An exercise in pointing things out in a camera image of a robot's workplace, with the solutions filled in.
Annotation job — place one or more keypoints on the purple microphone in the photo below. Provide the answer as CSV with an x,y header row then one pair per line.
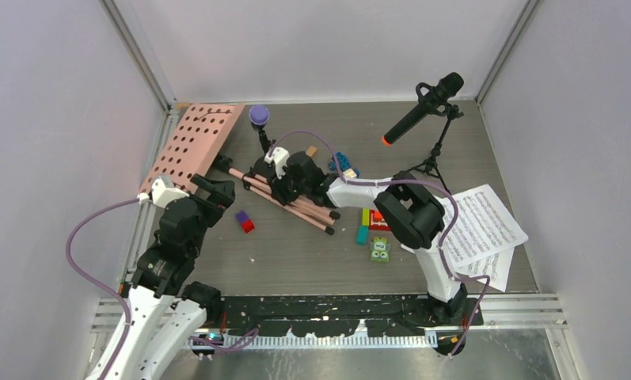
x,y
258,116

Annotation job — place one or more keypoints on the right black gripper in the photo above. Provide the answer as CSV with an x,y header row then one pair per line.
x,y
278,191

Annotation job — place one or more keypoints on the sheet music page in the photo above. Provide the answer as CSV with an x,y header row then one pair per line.
x,y
483,228
496,267

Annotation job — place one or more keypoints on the black tripod mic stand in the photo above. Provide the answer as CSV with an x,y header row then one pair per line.
x,y
429,166

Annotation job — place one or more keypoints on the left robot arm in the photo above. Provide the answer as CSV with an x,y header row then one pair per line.
x,y
162,310

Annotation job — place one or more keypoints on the orange black microphone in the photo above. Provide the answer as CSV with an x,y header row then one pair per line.
x,y
431,100

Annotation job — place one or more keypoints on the lime green toy block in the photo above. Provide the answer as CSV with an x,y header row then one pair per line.
x,y
366,217

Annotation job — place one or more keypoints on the black round base mic stand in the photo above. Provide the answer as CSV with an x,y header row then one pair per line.
x,y
265,142

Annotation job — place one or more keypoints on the teal toy block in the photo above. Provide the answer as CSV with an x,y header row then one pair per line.
x,y
362,235

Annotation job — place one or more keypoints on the brown wooden block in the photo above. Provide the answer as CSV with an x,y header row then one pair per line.
x,y
311,151

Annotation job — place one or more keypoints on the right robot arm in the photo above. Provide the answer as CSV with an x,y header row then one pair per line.
x,y
415,217

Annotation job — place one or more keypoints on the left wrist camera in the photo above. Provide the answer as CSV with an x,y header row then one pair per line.
x,y
162,192

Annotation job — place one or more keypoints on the blue white toy car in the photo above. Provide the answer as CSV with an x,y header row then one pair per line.
x,y
339,161

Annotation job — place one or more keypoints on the pink music stand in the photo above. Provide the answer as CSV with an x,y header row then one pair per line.
x,y
193,147

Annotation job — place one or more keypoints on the red window toy block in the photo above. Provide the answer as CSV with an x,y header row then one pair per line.
x,y
377,222

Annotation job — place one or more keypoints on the green monster face block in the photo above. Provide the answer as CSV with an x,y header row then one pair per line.
x,y
380,250

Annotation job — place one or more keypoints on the purple red toy block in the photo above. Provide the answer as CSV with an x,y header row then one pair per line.
x,y
245,222

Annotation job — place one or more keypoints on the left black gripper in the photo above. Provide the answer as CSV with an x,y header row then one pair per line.
x,y
222,195

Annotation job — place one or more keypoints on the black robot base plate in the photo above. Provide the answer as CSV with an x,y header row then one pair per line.
x,y
383,315

